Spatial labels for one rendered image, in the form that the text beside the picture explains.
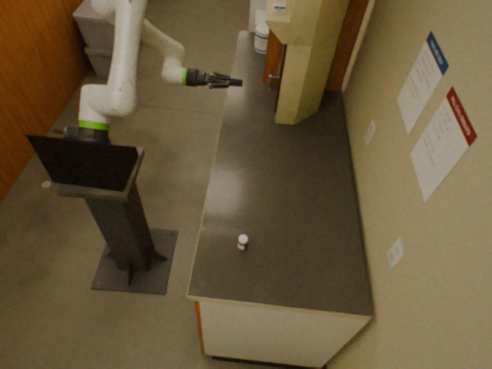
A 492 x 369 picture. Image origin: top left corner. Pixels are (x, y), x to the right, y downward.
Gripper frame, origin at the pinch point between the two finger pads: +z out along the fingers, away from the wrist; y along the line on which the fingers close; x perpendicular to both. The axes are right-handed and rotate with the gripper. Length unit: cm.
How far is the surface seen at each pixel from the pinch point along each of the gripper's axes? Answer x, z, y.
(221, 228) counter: 18, 3, -78
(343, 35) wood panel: -15, 55, 32
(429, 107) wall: -44, 66, -63
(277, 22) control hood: -36.6, 16.9, -4.3
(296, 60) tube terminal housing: -19.7, 28.8, -4.7
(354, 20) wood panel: -24, 59, 33
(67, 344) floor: 112, -82, -113
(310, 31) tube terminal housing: -34.0, 32.0, -4.4
